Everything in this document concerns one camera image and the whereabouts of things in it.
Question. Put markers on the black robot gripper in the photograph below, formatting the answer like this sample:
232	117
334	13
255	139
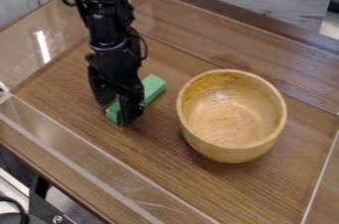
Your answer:
112	76

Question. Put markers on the green rectangular block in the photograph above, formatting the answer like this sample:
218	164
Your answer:
153	88

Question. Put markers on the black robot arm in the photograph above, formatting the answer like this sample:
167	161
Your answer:
108	20

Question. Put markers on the brown wooden bowl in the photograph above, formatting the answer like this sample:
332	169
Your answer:
232	115

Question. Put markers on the black metal table leg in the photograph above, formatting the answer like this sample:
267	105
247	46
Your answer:
40	208

